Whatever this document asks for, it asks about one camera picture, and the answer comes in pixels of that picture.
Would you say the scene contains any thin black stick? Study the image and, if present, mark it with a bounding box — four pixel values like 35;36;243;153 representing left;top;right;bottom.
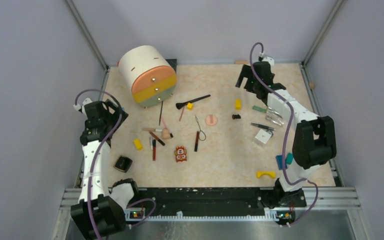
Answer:
158;101;164;126

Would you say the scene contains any cream round drawer organizer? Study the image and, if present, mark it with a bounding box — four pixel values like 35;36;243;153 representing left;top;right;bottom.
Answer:
117;45;177;108

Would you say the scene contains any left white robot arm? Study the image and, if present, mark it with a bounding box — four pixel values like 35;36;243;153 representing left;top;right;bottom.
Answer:
70;92;141;240

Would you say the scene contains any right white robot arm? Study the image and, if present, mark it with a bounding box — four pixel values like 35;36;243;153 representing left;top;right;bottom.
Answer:
235;50;337;206

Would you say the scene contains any beige makeup sponge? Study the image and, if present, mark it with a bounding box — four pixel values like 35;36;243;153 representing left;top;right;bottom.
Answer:
161;128;172;140

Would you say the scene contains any black makeup brush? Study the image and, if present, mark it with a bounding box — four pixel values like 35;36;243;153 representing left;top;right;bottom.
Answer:
175;94;211;110

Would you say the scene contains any yellow rectangular block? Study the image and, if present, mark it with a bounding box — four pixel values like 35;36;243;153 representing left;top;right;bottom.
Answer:
234;98;242;110

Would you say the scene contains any small black figurine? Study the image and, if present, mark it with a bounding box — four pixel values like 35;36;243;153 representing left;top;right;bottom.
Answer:
231;114;242;120

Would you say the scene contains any clear plastic wrapper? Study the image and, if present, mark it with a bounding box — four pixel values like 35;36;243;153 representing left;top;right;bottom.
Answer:
265;107;285;126

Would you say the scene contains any yellow wedge block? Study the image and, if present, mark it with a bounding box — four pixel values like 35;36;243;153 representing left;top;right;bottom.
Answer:
133;138;143;151

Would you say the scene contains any pink round powder puff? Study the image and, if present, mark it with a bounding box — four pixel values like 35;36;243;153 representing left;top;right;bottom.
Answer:
205;114;218;126

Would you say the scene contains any black compact case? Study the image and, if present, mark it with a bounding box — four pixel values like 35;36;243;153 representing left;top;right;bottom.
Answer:
113;155;133;173

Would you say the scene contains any white glue tube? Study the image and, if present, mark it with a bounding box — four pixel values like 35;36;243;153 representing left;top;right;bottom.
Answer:
149;137;154;150

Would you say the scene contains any brown lipstick tube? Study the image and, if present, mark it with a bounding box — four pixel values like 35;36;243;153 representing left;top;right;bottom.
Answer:
149;131;166;146

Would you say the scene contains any nude concealer tube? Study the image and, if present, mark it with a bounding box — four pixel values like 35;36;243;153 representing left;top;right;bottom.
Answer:
141;127;163;133

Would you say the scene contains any small yellow cube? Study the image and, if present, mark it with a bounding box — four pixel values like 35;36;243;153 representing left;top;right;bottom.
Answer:
186;103;194;110

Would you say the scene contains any black hair loop tool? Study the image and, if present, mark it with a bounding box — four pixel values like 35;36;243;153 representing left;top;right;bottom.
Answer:
195;115;207;141

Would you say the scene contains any pink thin brush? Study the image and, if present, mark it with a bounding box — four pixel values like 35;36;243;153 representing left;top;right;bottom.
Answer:
161;117;174;139

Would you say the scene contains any black foam pad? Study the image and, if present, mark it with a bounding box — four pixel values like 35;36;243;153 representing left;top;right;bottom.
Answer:
166;58;178;68

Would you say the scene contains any dark red lip gloss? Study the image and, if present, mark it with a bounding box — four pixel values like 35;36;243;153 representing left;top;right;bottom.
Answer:
194;131;200;152

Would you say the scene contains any blue lego brick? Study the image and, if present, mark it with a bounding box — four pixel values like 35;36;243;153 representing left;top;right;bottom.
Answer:
275;155;284;170

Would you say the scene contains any teal block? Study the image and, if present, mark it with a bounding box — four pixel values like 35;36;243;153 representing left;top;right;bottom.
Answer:
285;152;294;165

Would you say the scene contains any red owl number toy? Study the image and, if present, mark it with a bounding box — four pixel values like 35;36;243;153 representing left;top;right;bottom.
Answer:
174;146;187;163

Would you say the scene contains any yellow arch block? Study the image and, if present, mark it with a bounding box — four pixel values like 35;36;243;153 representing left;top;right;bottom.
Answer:
256;171;276;179

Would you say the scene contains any wooden peg at wall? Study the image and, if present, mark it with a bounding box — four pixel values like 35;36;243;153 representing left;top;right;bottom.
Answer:
234;60;249;65

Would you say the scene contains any wooden bead on frame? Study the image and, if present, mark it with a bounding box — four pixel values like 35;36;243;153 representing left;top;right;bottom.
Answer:
308;82;315;90

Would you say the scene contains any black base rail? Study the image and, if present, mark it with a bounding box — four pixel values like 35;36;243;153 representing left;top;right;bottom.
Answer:
130;187;307;217

